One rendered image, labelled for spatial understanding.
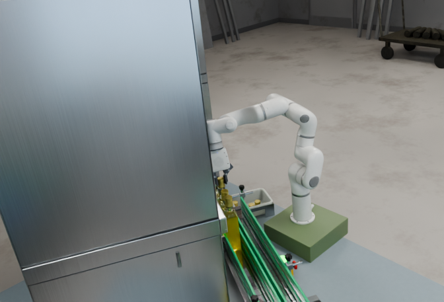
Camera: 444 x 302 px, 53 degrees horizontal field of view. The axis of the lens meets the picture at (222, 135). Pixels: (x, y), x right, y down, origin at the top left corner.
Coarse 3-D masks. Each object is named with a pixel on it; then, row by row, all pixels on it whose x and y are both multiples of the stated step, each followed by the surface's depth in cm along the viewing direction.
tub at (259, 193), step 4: (260, 188) 259; (256, 192) 259; (260, 192) 260; (264, 192) 256; (248, 196) 259; (252, 196) 259; (256, 196) 260; (260, 196) 261; (264, 196) 257; (268, 196) 251; (236, 200) 257; (244, 200) 259; (248, 200) 259; (252, 200) 260; (260, 200) 261; (264, 200) 257; (268, 200) 251; (272, 200) 247; (260, 204) 244; (264, 204) 244; (252, 208) 243
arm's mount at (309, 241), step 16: (288, 208) 238; (320, 208) 234; (272, 224) 227; (288, 224) 225; (320, 224) 222; (336, 224) 220; (272, 240) 228; (288, 240) 218; (304, 240) 212; (320, 240) 212; (336, 240) 222; (304, 256) 213
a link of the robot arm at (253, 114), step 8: (256, 104) 202; (232, 112) 208; (240, 112) 207; (248, 112) 204; (256, 112) 199; (264, 112) 199; (240, 120) 208; (248, 120) 206; (256, 120) 202; (264, 120) 203
